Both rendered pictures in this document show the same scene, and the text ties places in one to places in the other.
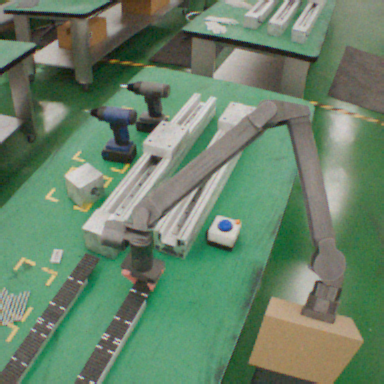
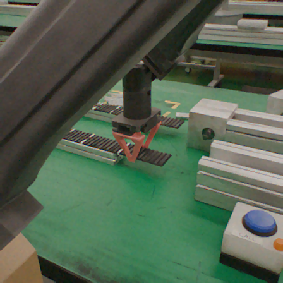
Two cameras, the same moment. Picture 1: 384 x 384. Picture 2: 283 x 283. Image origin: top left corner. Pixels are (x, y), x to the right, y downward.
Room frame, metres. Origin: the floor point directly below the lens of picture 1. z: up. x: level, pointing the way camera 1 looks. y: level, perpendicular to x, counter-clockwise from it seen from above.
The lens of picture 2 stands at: (0.80, -0.46, 1.15)
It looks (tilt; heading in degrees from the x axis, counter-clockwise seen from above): 29 degrees down; 98
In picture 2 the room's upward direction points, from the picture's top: straight up
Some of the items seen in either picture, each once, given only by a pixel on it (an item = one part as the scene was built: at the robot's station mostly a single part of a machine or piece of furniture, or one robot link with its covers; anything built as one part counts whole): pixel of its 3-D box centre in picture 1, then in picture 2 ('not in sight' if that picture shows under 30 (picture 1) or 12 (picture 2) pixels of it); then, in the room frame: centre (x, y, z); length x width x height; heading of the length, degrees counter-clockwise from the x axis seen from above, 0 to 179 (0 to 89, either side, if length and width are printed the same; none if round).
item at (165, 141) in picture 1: (166, 142); not in sight; (1.29, 0.10, 0.87); 0.16 x 0.11 x 0.07; 160
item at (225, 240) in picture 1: (221, 232); (256, 235); (0.92, -0.10, 0.81); 0.10 x 0.08 x 0.06; 70
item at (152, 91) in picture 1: (145, 105); not in sight; (1.52, 0.20, 0.89); 0.20 x 0.08 x 0.22; 78
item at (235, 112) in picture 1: (237, 121); not in sight; (1.46, -0.17, 0.87); 0.16 x 0.11 x 0.07; 160
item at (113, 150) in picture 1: (110, 132); not in sight; (1.32, 0.30, 0.89); 0.20 x 0.08 x 0.22; 78
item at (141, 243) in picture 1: (138, 243); (138, 75); (0.71, 0.12, 0.98); 0.07 x 0.06 x 0.07; 77
